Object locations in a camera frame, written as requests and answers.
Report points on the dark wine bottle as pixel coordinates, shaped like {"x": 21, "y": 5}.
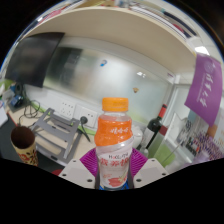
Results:
{"x": 151, "y": 131}

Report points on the black computer monitor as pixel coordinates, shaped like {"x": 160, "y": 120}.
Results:
{"x": 33, "y": 58}

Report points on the brown patterned paper cup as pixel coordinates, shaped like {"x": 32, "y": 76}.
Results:
{"x": 25, "y": 148}

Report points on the small blue device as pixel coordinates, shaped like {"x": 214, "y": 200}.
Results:
{"x": 16, "y": 101}

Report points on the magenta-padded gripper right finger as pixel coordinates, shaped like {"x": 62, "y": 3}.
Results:
{"x": 151, "y": 170}

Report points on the purple pennant flag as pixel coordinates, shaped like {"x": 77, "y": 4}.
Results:
{"x": 205, "y": 88}

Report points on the grey metal laptop stand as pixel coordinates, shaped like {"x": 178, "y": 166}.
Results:
{"x": 58, "y": 128}

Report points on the flat round red coaster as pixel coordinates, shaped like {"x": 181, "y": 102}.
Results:
{"x": 57, "y": 172}

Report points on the orange-capped clear drink bottle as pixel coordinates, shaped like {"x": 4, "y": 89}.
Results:
{"x": 113, "y": 133}

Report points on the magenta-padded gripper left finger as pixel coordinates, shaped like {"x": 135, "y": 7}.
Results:
{"x": 75, "y": 171}

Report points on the white wall socket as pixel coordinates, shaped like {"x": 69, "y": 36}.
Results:
{"x": 67, "y": 109}
{"x": 90, "y": 115}

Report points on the black desk mat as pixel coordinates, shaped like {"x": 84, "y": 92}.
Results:
{"x": 5, "y": 140}

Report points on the group photo poster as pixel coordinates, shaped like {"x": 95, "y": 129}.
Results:
{"x": 203, "y": 143}

